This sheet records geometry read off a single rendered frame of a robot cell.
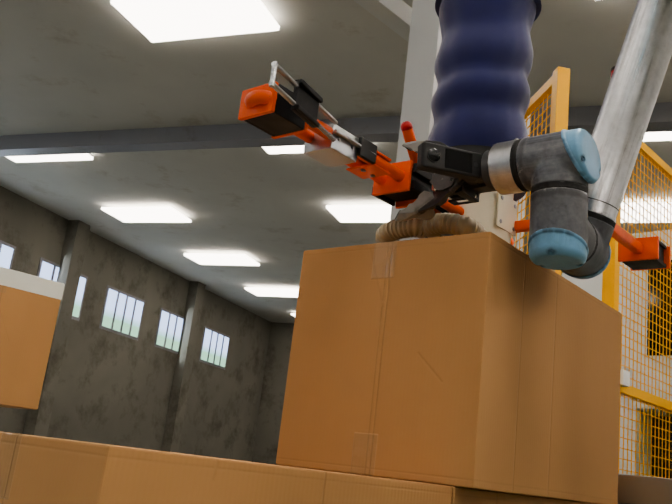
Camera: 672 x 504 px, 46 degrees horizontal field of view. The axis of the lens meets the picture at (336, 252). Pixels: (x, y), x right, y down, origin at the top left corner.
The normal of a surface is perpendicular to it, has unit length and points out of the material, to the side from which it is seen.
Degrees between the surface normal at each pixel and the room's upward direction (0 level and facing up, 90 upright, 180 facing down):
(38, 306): 90
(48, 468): 90
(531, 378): 90
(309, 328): 90
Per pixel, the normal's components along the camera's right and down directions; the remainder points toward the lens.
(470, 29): -0.37, -0.51
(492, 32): 0.07, -0.50
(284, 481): 0.74, -0.09
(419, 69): -0.66, -0.27
